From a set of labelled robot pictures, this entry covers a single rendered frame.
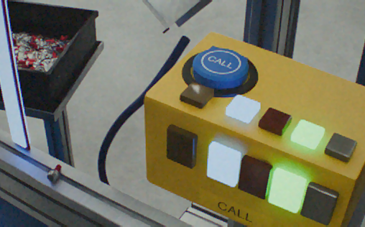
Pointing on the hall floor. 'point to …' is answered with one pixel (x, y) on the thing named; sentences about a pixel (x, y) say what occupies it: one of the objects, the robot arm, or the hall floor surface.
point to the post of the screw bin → (59, 139)
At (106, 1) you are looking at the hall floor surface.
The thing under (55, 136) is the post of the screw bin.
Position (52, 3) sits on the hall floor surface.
